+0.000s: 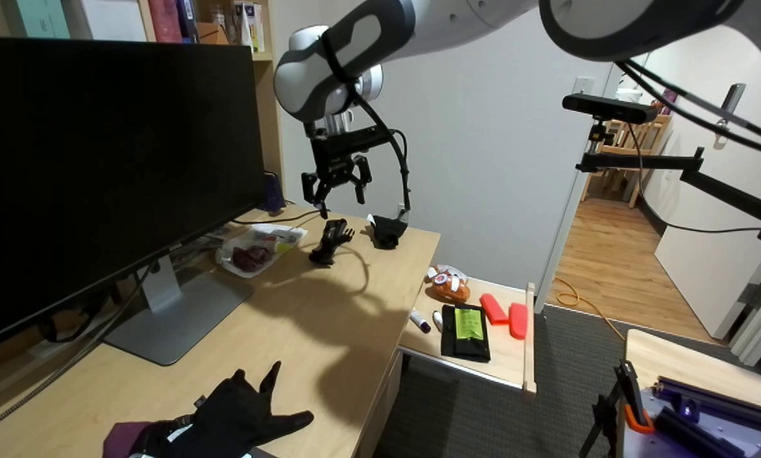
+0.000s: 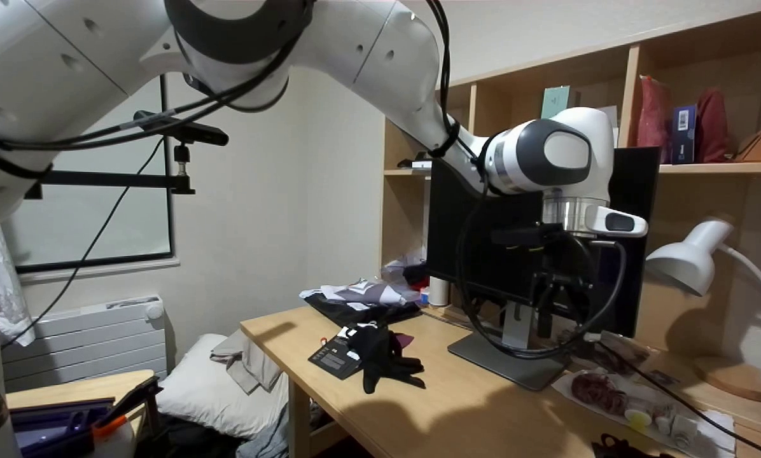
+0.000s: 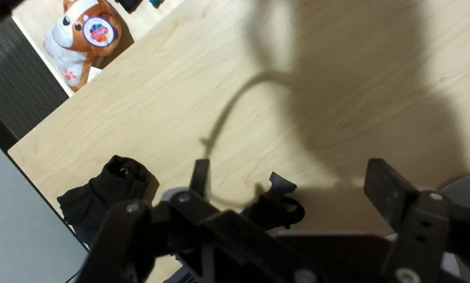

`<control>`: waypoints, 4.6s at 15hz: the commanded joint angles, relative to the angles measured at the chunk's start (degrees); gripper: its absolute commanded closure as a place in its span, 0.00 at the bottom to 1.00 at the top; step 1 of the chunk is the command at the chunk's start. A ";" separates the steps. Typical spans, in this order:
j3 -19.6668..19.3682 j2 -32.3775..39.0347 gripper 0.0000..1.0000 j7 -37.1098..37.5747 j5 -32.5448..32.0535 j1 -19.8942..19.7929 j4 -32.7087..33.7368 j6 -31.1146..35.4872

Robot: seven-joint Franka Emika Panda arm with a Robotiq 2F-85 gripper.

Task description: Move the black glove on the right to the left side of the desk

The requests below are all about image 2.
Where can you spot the black card on desk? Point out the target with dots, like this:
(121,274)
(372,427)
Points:
(333,358)

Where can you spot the white radiator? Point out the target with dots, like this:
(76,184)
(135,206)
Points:
(92,343)

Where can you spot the black glove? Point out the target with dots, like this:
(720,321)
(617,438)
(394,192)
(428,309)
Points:
(379,358)
(608,447)

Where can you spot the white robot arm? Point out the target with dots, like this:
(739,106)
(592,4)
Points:
(69,61)

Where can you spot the wooden bookshelf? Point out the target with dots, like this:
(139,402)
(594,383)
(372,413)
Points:
(699,94)

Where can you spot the folded patterned cloth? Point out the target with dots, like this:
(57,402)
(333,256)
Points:
(363,302)

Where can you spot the black camera boom stand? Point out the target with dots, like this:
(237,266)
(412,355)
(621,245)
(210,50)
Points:
(159,161)

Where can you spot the white pillow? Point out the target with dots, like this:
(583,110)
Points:
(225,383)

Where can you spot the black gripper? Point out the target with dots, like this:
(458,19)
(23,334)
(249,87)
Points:
(545,267)

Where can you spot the wooden desk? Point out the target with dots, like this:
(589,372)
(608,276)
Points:
(458,413)

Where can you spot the purple tool tray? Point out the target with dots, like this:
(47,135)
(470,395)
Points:
(85,429)

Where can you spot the grey monitor stand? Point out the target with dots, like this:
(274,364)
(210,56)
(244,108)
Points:
(500,344)

